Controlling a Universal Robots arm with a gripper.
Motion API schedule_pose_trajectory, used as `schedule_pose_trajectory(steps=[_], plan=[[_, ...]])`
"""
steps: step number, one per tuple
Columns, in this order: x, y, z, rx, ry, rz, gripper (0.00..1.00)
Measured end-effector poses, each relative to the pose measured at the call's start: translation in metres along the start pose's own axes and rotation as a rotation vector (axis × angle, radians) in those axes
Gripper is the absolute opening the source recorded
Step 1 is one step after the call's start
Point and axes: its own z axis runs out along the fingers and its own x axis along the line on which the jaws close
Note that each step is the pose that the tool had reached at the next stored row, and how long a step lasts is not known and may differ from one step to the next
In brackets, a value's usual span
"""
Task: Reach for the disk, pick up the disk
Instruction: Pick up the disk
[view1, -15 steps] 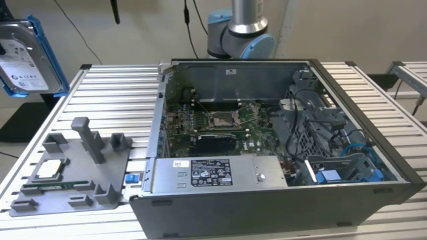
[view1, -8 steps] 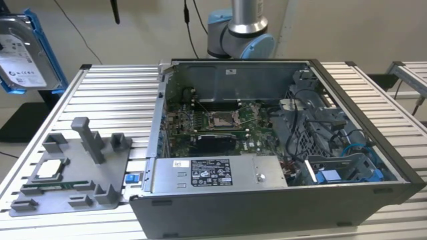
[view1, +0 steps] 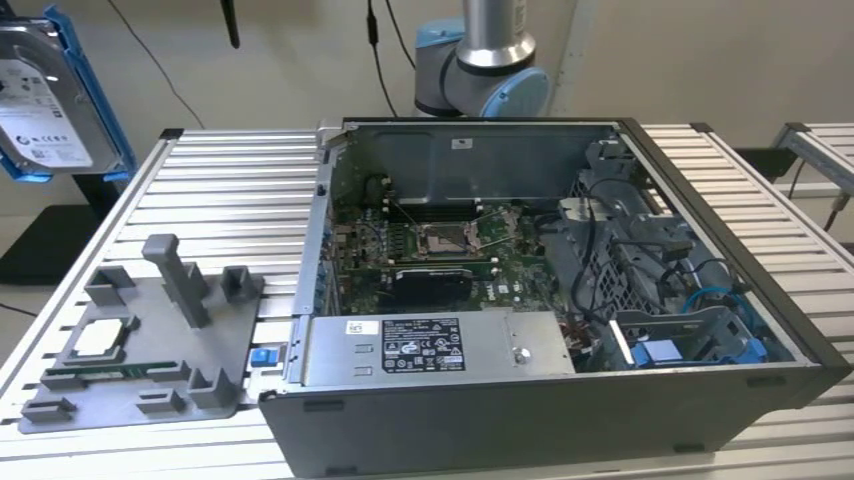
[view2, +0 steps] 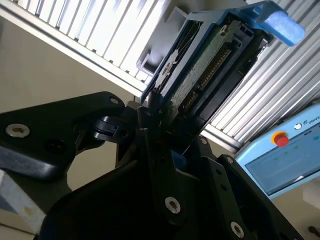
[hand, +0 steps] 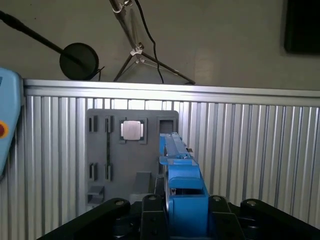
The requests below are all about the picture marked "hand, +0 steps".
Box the thin black cable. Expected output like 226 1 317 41
134 0 166 84

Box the hard disk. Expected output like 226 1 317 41
158 131 211 240

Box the pale blue teach pendant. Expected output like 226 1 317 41
0 66 25 179

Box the silver camera tripod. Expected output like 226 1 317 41
108 0 197 85

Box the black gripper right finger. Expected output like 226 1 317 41
208 194 320 240

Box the grey plastic parts rack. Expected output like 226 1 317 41
84 108 180 213

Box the silver CPU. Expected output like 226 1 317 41
120 120 146 141

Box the black round-based gooseneck stand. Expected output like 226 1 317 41
0 9 105 82

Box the black flat panel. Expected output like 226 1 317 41
283 0 320 55

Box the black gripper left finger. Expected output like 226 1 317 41
37 194 167 240

